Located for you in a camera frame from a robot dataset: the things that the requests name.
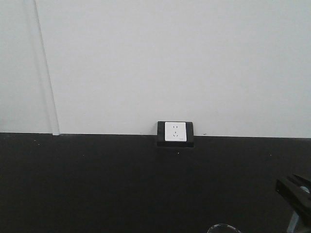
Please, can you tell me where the clear glass beaker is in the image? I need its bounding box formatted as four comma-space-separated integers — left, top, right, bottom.
207, 223, 241, 233

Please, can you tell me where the white socket on black box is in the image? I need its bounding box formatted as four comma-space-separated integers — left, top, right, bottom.
156, 121, 194, 148

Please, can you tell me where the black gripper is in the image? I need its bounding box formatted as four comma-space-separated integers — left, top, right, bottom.
275, 174, 311, 233

